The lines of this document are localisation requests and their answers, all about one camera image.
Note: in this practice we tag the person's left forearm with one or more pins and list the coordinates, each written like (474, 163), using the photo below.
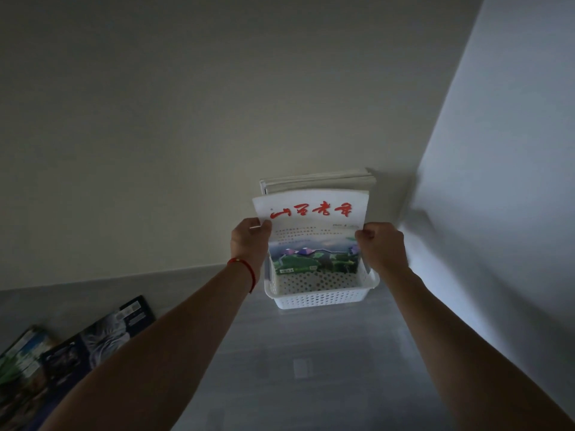
(157, 363)

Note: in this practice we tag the white perforated plastic basket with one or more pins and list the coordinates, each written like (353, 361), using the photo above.
(321, 298)

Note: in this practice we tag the person's right hand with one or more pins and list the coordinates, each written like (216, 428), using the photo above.
(386, 249)

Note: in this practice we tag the person's left hand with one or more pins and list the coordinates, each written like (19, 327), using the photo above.
(249, 242)

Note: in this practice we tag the stack of white-edged magazines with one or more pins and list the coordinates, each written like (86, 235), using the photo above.
(314, 181)

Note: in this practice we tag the person's right forearm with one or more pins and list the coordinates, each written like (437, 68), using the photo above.
(462, 363)

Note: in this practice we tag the pile of assorted magazines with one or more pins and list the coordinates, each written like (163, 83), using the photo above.
(22, 354)

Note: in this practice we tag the white magazine green landscape picture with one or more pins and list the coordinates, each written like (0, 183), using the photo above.
(310, 228)

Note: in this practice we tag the dark blue basketball magazine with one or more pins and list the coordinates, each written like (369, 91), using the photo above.
(108, 332)

